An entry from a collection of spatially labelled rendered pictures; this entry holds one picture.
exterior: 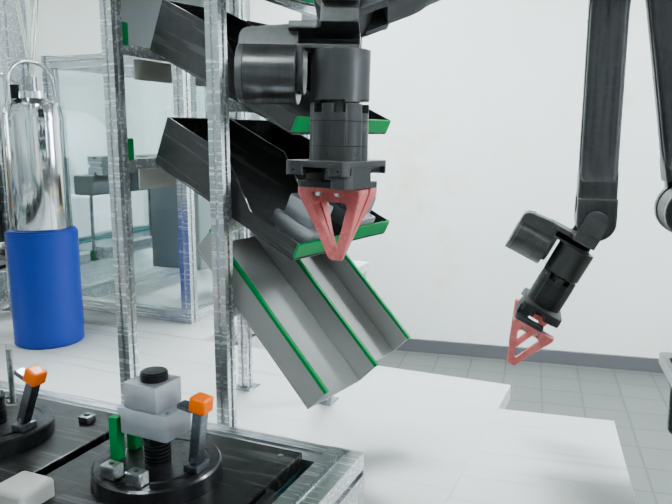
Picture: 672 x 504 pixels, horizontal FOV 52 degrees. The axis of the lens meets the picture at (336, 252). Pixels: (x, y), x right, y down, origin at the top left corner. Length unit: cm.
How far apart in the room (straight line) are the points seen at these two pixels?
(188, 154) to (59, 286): 77
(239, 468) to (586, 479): 52
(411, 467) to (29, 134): 108
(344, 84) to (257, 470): 44
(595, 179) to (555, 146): 304
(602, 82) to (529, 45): 306
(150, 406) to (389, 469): 43
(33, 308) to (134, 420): 94
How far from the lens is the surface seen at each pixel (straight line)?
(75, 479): 86
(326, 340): 104
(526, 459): 114
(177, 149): 102
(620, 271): 424
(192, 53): 99
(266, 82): 67
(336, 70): 66
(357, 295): 118
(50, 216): 168
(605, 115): 111
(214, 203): 93
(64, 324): 172
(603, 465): 115
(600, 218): 110
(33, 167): 167
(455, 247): 422
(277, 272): 107
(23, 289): 171
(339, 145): 65
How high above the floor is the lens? 135
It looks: 10 degrees down
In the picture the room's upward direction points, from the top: straight up
